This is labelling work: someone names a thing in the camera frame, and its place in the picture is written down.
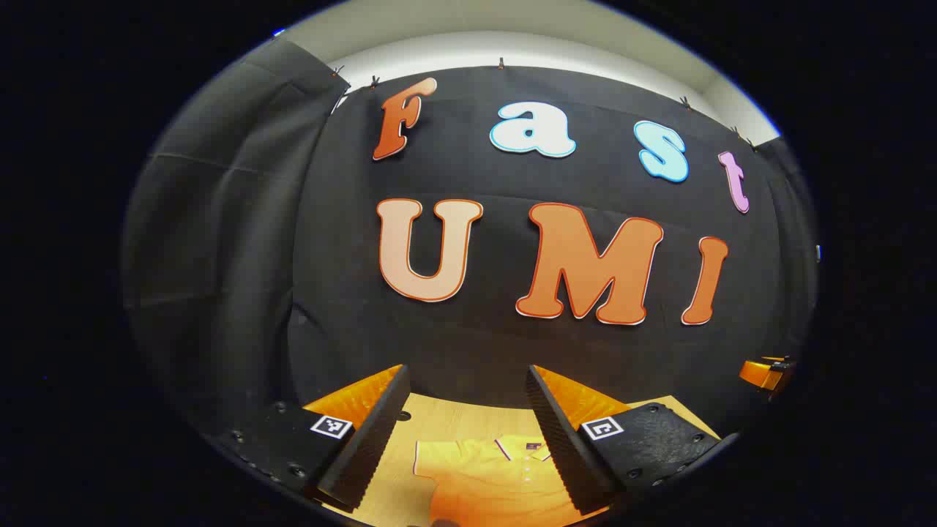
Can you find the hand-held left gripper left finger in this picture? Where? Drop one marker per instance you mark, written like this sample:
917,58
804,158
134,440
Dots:
370,439

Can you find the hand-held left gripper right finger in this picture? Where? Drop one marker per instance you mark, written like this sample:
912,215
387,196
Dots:
560,439

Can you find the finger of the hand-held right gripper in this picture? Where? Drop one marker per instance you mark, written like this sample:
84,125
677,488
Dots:
761,375

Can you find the orange T-shirt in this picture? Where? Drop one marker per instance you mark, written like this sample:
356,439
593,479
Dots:
490,483

